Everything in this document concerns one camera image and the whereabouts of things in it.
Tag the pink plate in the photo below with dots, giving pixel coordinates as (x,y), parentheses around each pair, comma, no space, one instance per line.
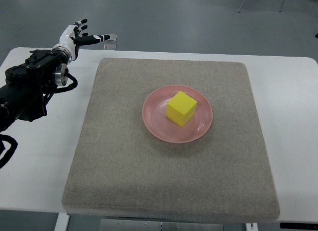
(155,120)

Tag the grey felt mat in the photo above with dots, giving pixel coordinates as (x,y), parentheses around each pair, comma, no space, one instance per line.
(120,169)

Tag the yellow foam block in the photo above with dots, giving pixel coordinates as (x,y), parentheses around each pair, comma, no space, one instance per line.
(181,108)

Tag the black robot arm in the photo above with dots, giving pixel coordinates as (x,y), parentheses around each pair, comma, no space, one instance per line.
(30,86)

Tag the grey metal table crossbar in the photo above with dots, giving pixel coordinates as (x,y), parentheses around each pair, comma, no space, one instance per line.
(138,225)

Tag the white table leg frame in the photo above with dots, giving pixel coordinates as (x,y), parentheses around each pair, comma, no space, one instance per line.
(62,222)

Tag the metal chair legs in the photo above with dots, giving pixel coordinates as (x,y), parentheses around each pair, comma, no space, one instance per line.
(272,5)

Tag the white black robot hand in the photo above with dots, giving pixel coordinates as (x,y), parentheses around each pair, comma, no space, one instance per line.
(73,37)

